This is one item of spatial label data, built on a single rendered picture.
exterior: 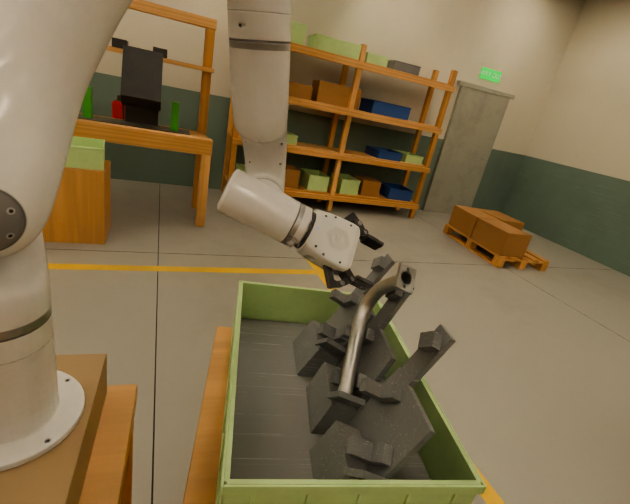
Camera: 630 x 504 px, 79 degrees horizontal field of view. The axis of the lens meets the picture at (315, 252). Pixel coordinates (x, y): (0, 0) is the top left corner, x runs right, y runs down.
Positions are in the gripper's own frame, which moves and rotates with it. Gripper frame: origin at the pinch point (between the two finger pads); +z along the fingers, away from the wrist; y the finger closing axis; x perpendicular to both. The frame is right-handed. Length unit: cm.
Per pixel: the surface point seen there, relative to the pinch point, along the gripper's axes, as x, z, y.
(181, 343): 182, -14, -4
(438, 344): -8.8, 12.0, -13.0
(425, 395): 6.4, 23.3, -18.3
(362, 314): 10.2, 6.3, -6.4
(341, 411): 11.3, 7.7, -26.7
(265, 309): 45.7, -5.9, -3.9
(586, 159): 236, 448, 488
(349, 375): 9.4, 6.4, -19.9
